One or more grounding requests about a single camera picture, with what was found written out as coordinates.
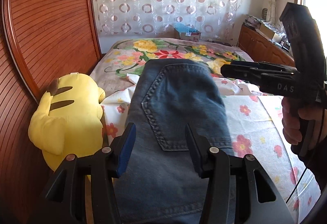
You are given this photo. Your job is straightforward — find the floral blanket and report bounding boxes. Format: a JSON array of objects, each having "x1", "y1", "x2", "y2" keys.
[{"x1": 90, "y1": 38, "x2": 253, "y2": 96}]

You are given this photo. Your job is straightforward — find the white strawberry flower bedsheet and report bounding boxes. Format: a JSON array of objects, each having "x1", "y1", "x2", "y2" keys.
[{"x1": 100, "y1": 73, "x2": 321, "y2": 222}]

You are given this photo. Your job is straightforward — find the wooden louvered wardrobe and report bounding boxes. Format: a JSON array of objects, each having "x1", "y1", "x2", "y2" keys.
[{"x1": 1, "y1": 0, "x2": 101, "y2": 223}]

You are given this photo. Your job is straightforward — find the wooden side cabinet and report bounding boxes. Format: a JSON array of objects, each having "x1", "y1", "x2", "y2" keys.
[{"x1": 238, "y1": 24, "x2": 295, "y2": 67}]

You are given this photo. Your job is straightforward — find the cardboard box with blue bag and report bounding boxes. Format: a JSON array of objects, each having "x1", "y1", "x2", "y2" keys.
[{"x1": 174, "y1": 23, "x2": 201, "y2": 42}]

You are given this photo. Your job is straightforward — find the blue denim jeans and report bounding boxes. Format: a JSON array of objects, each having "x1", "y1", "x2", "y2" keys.
[{"x1": 114, "y1": 59, "x2": 233, "y2": 223}]

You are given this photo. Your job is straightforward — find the cardboard box on cabinet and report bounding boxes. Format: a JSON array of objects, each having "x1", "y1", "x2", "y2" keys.
[{"x1": 259, "y1": 23, "x2": 282, "y2": 42}]

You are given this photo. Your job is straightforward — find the person's right hand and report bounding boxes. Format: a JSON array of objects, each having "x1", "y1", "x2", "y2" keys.
[{"x1": 282, "y1": 97, "x2": 326, "y2": 150}]

